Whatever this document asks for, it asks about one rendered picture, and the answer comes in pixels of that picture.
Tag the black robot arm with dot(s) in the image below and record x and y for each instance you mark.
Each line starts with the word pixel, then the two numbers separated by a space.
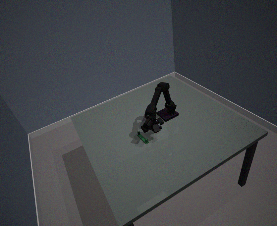
pixel 151 108

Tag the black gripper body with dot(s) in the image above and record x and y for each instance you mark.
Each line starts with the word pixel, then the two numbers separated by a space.
pixel 159 121

